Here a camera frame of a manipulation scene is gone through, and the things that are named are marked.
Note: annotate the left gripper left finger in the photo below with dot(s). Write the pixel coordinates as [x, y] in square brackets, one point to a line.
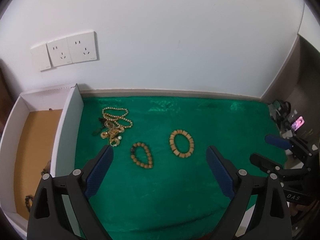
[95, 170]

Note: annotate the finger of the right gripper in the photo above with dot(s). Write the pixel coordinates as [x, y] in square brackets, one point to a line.
[279, 142]
[266, 165]

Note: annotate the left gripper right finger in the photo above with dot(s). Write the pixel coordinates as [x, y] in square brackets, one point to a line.
[223, 171]

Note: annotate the gold jewelry cluster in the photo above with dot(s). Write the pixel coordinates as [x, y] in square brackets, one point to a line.
[112, 133]

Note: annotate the cluttered items pile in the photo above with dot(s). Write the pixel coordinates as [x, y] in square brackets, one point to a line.
[288, 121]

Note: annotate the green velvet cloth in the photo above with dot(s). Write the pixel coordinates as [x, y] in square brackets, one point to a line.
[159, 185]

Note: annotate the white cardboard box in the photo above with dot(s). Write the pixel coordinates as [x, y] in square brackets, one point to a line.
[41, 132]

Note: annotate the white wall socket left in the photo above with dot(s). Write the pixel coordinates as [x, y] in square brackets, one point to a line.
[59, 52]

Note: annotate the white wall socket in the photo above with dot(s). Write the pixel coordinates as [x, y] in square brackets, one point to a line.
[82, 47]
[59, 52]

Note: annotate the white wall socket right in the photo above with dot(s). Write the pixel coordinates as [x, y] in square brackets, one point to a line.
[82, 47]

